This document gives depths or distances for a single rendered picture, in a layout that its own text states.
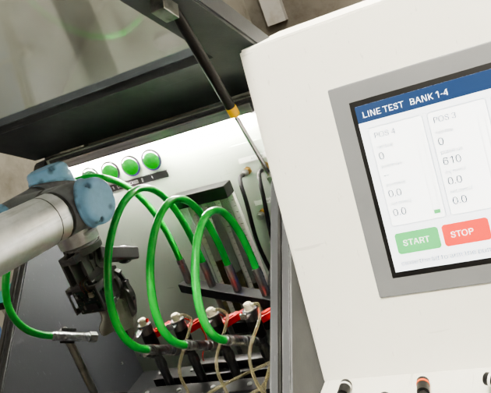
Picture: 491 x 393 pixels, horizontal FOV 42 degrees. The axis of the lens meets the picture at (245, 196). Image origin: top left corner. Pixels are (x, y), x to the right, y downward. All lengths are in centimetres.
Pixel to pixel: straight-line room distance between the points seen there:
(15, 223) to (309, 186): 47
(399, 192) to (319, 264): 19
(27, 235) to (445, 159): 61
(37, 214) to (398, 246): 55
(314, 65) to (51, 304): 85
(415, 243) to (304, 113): 28
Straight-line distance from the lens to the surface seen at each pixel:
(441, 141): 101
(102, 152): 149
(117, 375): 171
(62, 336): 131
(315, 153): 106
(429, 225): 103
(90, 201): 96
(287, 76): 107
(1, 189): 447
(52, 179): 113
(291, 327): 106
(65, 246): 116
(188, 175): 143
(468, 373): 108
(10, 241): 87
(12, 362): 147
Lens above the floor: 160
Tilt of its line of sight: 15 degrees down
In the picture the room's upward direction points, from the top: 21 degrees counter-clockwise
